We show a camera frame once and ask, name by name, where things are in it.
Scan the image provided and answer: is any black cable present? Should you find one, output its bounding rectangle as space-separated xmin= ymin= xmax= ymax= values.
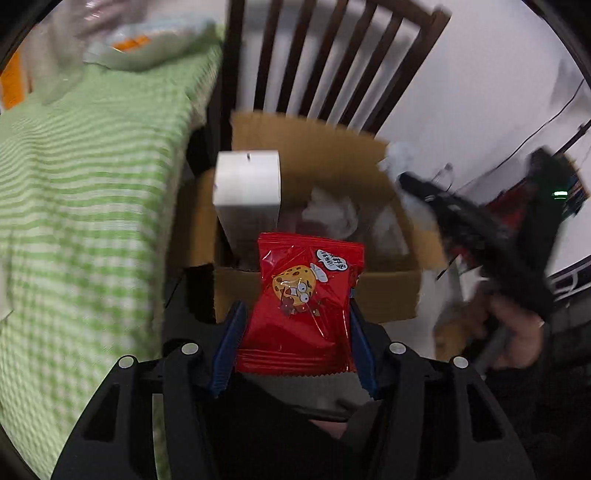
xmin=454 ymin=78 xmax=588 ymax=192

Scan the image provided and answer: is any red object on floor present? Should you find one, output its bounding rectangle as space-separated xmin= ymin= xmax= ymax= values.
xmin=485 ymin=180 xmax=532 ymax=228

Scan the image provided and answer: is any red cookie packet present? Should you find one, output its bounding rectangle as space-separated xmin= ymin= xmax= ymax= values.
xmin=235 ymin=232 xmax=366 ymax=376

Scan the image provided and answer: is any person's right hand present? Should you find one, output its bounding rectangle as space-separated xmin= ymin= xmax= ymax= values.
xmin=462 ymin=282 xmax=544 ymax=370

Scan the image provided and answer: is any white crumpled tissue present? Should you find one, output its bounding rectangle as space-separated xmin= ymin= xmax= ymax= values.
xmin=300 ymin=187 xmax=359 ymax=240

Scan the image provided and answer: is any brown cardboard box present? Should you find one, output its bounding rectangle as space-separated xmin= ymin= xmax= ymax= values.
xmin=184 ymin=110 xmax=463 ymax=361

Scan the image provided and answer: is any pale green wavy dish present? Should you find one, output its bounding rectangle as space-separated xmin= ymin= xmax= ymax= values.
xmin=82 ymin=16 xmax=221 ymax=72

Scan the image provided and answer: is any clear glass jar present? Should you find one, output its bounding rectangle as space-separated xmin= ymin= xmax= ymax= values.
xmin=23 ymin=1 xmax=85 ymax=105

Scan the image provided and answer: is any green checked tablecloth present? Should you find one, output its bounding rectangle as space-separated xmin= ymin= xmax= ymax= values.
xmin=1 ymin=39 xmax=221 ymax=479

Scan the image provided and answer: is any white blue milk carton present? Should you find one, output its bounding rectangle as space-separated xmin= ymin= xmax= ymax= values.
xmin=212 ymin=150 xmax=281 ymax=270

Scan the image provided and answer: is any dark wooden chair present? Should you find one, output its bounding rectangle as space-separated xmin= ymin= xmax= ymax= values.
xmin=221 ymin=0 xmax=453 ymax=153

